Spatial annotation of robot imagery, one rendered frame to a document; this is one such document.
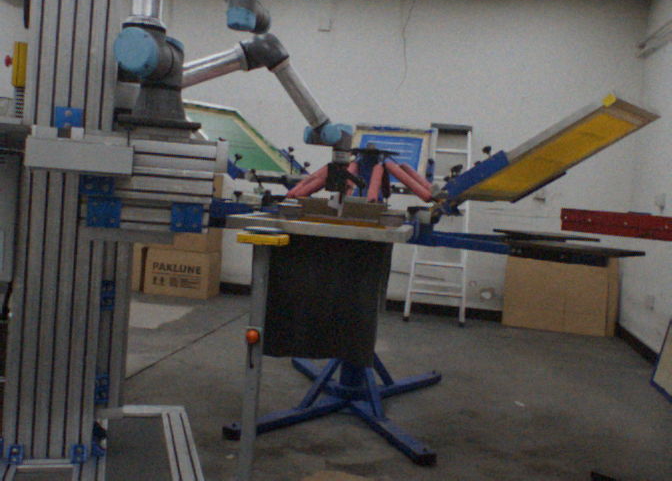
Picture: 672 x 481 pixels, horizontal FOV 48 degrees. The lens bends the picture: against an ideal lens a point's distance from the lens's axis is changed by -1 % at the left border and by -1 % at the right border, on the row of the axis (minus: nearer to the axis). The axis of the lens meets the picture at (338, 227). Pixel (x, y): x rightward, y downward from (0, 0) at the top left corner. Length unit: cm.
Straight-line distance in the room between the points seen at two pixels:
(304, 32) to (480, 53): 165
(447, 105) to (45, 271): 528
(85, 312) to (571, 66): 564
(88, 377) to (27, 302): 29
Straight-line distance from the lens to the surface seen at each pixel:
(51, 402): 250
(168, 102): 220
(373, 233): 242
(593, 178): 724
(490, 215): 714
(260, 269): 229
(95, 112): 238
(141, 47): 208
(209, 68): 289
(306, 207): 304
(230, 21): 205
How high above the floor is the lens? 111
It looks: 3 degrees down
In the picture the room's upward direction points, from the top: 5 degrees clockwise
